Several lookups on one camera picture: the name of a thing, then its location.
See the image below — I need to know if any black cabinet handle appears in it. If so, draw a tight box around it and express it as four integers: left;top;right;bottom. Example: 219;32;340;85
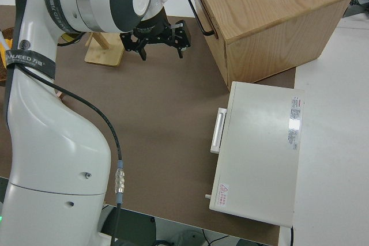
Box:
187;0;216;36

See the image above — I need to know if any wooden mug tree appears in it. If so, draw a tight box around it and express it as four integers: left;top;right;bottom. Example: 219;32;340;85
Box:
84;31;125;67

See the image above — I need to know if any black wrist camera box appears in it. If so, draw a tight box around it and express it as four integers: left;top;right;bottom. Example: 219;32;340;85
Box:
176;21;191;50

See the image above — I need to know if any dark blue mug yellow inside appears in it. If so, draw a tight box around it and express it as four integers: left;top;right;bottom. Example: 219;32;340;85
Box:
57;32;85;47

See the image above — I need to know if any wooden drawer cabinet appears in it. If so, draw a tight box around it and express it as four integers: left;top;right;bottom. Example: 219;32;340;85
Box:
187;0;355;85

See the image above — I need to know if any round brown wicker tray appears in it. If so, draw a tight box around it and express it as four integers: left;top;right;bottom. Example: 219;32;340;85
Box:
0;27;15;83

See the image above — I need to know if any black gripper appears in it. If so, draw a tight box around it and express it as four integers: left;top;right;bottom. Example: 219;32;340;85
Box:
120;8;185;61

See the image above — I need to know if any brown table mat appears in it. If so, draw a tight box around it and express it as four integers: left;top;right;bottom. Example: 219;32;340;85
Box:
0;5;298;243

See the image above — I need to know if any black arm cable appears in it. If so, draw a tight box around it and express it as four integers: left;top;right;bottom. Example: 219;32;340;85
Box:
17;64;126;246

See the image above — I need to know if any cream toaster oven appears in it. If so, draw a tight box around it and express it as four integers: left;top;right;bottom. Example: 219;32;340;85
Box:
209;81;306;228

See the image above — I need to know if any yellow corn cob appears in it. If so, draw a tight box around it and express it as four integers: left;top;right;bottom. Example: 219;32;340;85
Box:
0;36;12;54

